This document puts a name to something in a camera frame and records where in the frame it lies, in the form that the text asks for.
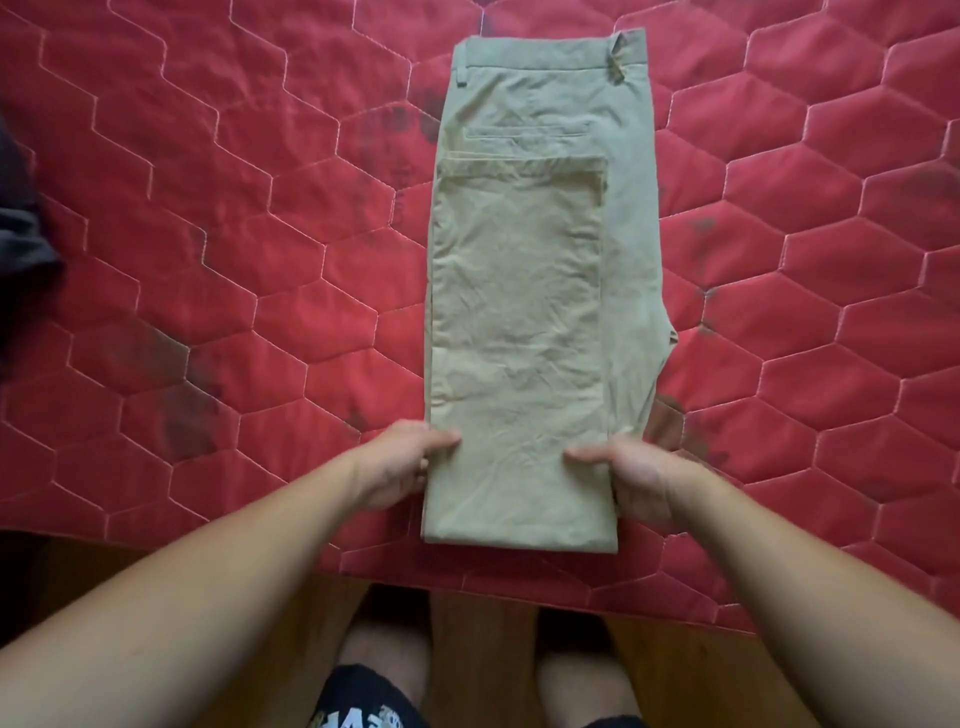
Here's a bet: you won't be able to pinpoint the person's left leg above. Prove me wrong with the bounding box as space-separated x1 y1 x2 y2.
339 620 434 708

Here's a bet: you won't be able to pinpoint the person's right leg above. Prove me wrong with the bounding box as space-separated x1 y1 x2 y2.
535 650 648 728

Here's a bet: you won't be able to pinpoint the dark grey trousers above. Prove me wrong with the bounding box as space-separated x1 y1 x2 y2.
0 112 67 385

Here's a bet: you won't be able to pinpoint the beige shirt clothes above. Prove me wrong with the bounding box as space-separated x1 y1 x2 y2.
419 27 681 557

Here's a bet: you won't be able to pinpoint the person's left forearm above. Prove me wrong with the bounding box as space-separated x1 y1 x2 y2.
0 461 376 728

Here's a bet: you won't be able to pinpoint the red quilted mattress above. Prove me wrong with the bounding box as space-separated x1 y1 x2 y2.
0 0 960 637

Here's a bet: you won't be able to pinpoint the person's dark shorts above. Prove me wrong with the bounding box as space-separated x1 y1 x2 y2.
305 663 655 728

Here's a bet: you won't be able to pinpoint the person's right forearm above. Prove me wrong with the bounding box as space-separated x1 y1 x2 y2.
665 468 960 728

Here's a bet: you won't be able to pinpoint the person's leg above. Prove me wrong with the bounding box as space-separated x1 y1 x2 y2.
339 620 434 708
535 650 648 728

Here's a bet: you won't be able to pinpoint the person's left hand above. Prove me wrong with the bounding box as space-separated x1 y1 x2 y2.
348 419 463 515

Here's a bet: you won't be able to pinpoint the person's right hand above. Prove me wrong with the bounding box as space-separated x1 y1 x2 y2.
563 434 703 530

